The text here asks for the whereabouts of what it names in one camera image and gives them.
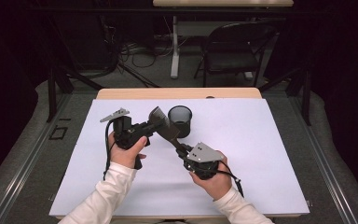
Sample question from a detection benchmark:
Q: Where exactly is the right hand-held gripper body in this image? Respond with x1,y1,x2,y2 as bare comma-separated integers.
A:
181,142,226,181

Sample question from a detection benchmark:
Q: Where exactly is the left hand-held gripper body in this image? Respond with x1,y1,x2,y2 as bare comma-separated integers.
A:
99,106,153,151

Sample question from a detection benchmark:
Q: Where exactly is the black mesh pen holder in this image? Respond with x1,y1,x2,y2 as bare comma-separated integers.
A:
167,105,193,139

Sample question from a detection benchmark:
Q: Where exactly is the person's left hand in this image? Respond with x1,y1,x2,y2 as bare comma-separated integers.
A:
107,132,148,170

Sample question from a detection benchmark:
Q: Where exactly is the person's right hand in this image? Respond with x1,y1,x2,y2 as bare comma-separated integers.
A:
188,154,233,201

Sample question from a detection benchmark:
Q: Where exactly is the white table sheet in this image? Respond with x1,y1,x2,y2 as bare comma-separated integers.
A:
48,98,310,217

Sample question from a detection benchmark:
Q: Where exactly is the light wooden table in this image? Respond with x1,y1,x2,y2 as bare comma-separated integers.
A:
55,87,302,222

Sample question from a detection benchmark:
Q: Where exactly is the white desk leg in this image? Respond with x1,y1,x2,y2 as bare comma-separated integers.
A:
170,15,181,79

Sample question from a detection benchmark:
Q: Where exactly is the black folding chair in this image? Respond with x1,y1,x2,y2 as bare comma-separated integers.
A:
194,21,278,88

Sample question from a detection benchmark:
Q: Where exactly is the black horizontal crossbar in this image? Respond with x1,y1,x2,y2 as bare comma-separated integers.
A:
27,7,311,15

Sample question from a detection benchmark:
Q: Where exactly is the beige background desk top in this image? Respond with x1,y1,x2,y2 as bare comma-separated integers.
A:
152,0,295,7

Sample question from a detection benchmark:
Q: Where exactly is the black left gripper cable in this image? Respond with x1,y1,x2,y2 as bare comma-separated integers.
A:
103,119,117,182

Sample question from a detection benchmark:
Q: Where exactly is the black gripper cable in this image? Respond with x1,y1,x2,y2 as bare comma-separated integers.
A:
103,119,117,182
215,160,245,199

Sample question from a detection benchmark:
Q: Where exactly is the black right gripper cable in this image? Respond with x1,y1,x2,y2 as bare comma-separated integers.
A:
215,160,245,199

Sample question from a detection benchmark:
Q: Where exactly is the floor cable bundle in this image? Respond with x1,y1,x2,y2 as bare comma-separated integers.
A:
117,40,172,70

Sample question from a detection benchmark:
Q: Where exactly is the black metal stand frame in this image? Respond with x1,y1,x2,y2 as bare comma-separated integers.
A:
45,66,105,124
258,66,312,127

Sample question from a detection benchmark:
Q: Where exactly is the metal floor rail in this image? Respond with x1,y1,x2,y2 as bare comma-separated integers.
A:
292,96,358,224
0,92,73,224

